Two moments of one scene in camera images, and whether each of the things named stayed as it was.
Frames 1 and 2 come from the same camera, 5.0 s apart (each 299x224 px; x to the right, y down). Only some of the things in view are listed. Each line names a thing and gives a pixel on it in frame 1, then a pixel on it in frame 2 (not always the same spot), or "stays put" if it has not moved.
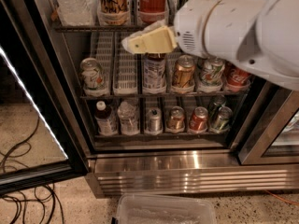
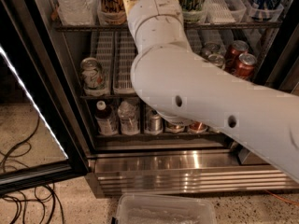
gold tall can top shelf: (113, 6) stays put
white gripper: (191, 24) → (154, 7)
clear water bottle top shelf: (77, 4) stays put
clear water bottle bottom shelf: (126, 115) stays put
